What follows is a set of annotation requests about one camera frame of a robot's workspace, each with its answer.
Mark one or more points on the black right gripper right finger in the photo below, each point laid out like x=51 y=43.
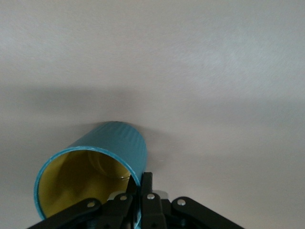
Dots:
x=166 y=212

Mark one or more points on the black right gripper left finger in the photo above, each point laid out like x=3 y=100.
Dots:
x=95 y=212

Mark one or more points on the teal cup with yellow inside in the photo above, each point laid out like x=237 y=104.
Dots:
x=114 y=143

